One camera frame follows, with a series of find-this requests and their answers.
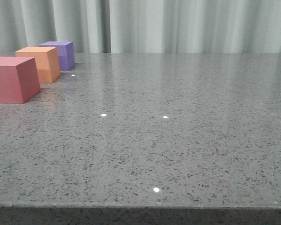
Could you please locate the orange foam cube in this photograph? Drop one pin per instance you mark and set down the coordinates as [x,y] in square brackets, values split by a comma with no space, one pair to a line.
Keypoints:
[47,61]

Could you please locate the pale green curtain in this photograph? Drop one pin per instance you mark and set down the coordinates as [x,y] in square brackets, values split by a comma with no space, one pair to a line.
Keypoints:
[144,26]

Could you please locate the purple foam cube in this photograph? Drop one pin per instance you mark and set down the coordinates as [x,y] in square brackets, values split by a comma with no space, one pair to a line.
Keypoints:
[65,53]

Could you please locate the red foam cube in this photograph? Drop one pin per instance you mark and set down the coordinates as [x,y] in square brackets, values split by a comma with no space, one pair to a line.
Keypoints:
[18,79]

